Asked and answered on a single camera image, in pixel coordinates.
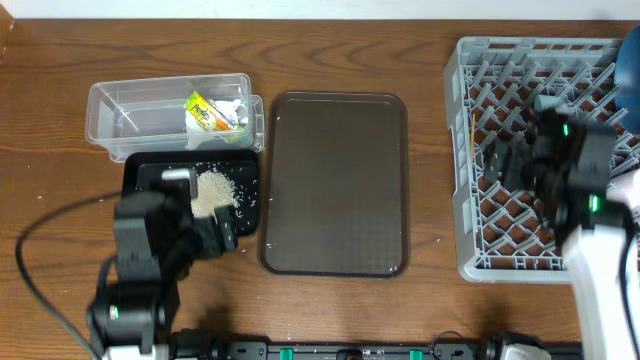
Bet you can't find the wooden chopstick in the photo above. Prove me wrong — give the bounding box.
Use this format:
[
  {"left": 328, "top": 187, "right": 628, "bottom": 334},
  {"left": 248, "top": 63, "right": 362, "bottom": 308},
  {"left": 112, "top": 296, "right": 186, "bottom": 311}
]
[{"left": 470, "top": 112, "right": 476, "bottom": 163}]

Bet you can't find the light blue rice bowl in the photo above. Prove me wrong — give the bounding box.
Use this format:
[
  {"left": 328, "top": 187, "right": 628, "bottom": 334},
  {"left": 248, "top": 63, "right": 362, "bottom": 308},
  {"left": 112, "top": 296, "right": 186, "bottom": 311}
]
[{"left": 534, "top": 95, "right": 571, "bottom": 114}]

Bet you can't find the pink cup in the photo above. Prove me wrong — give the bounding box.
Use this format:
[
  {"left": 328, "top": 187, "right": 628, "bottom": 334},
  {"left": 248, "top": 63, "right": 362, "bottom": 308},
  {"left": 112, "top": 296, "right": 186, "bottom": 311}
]
[{"left": 606, "top": 169, "right": 640, "bottom": 212}]

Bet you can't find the yellow snack wrapper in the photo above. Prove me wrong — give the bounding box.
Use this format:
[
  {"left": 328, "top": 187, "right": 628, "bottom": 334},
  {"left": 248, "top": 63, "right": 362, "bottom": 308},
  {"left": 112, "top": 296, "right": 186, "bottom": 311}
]
[{"left": 185, "top": 91, "right": 238, "bottom": 131}]

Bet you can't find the dark blue bowl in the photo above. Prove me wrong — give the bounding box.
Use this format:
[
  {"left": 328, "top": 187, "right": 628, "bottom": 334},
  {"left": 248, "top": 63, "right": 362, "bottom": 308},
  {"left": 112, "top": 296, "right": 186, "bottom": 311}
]
[{"left": 614, "top": 26, "right": 640, "bottom": 135}]

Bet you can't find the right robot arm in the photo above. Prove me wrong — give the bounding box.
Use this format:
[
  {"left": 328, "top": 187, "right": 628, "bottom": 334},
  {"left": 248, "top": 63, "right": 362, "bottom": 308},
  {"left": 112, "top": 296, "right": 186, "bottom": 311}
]
[{"left": 484, "top": 109, "right": 639, "bottom": 359}]

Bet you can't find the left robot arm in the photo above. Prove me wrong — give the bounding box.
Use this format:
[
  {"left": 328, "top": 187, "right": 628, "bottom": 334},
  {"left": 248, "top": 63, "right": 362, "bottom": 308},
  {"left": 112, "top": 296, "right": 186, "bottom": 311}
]
[{"left": 87, "top": 191, "right": 238, "bottom": 359}]

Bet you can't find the grey dishwasher rack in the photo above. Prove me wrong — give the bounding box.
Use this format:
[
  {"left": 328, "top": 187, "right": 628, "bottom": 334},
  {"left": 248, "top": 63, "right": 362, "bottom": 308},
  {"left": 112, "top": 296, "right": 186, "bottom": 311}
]
[{"left": 444, "top": 37, "right": 639, "bottom": 284}]

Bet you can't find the clear plastic waste bin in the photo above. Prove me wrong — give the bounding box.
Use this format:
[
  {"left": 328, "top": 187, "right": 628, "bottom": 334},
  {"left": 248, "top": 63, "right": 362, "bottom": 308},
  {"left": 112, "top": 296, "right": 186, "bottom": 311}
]
[{"left": 85, "top": 73, "right": 266, "bottom": 163}]

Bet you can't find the spilled rice pile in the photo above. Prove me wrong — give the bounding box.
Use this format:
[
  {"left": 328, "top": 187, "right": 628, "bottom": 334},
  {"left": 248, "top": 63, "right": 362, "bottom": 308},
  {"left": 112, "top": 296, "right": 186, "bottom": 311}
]
[{"left": 161, "top": 162, "right": 258, "bottom": 220}]

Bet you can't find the black tray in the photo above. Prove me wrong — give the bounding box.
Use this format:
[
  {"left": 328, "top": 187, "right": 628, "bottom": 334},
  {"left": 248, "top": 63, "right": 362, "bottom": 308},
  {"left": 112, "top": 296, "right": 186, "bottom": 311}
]
[{"left": 122, "top": 150, "right": 260, "bottom": 237}]

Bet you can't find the brown serving tray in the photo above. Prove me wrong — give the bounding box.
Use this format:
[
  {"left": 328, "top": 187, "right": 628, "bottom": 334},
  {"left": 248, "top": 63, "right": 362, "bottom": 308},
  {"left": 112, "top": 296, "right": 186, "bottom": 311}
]
[{"left": 259, "top": 91, "right": 410, "bottom": 279}]

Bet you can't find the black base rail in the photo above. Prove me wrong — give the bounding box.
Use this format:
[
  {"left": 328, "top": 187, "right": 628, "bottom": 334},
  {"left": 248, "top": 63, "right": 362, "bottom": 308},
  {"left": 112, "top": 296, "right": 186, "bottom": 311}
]
[{"left": 167, "top": 327, "right": 584, "bottom": 360}]

